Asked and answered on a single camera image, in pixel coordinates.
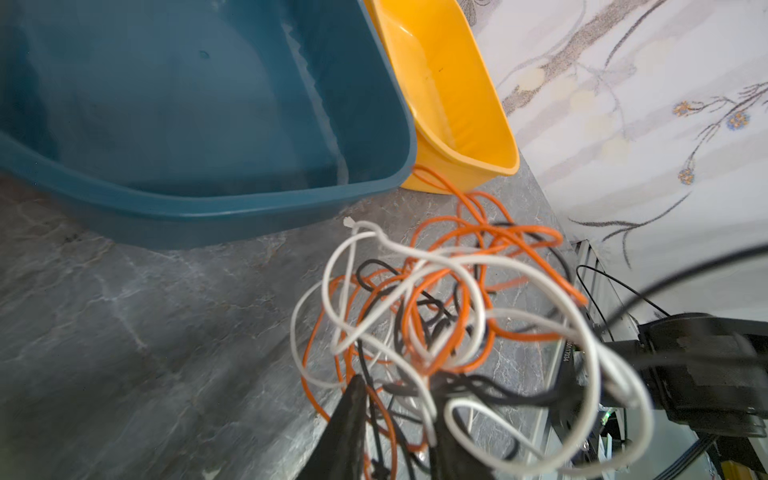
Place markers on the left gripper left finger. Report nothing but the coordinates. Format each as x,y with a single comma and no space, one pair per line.
339,452

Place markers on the teal plastic bin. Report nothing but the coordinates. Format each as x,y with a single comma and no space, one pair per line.
179,124

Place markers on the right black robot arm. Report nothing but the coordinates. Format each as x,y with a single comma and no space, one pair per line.
708,373

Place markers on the right yellow plastic bin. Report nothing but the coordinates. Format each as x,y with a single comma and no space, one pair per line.
462,130

